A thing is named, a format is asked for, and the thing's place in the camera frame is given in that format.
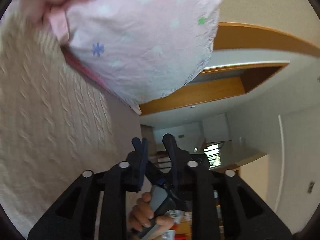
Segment pink floral right pillow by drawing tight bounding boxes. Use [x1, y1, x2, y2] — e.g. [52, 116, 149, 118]
[46, 0, 223, 113]

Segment person's right hand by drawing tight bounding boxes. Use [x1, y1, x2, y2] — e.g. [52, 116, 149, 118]
[127, 192, 175, 239]

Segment beige cable-knit sweater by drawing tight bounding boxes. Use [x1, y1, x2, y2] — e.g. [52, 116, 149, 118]
[1, 14, 117, 237]

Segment wooden headboard frame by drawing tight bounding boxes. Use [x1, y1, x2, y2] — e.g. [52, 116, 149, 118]
[140, 22, 319, 115]

